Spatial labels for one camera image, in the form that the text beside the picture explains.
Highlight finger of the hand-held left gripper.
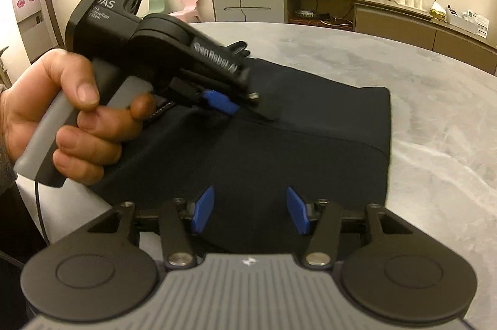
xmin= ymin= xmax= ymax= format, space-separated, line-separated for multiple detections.
xmin=233 ymin=79 xmax=281 ymax=123
xmin=169 ymin=77 xmax=240 ymax=116

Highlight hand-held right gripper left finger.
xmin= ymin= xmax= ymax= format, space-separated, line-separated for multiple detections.
xmin=86 ymin=186 xmax=215 ymax=270

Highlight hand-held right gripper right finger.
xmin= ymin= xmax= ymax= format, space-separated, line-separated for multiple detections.
xmin=286 ymin=186 xmax=414 ymax=270

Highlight black pants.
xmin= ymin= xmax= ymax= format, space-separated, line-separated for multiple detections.
xmin=93 ymin=56 xmax=391 ymax=257

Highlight person's left forearm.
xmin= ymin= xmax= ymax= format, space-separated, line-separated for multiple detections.
xmin=0 ymin=142 xmax=18 ymax=196

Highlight person's left hand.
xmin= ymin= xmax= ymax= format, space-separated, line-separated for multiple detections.
xmin=0 ymin=50 xmax=157 ymax=184

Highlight pink plastic chair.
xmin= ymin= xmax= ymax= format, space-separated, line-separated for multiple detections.
xmin=169 ymin=0 xmax=203 ymax=23

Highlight grey low tv cabinet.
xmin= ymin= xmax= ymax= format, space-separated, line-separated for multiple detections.
xmin=207 ymin=0 xmax=497 ymax=76

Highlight white door with red decoration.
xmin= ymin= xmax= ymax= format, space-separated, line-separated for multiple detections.
xmin=8 ymin=0 xmax=41 ymax=30

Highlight person's dark clothing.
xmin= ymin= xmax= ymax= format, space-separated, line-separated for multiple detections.
xmin=0 ymin=183 xmax=51 ymax=276

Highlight white storage box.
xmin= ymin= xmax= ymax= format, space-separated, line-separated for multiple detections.
xmin=446 ymin=6 xmax=489 ymax=38

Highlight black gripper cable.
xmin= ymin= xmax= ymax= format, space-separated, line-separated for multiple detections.
xmin=34 ymin=180 xmax=53 ymax=247

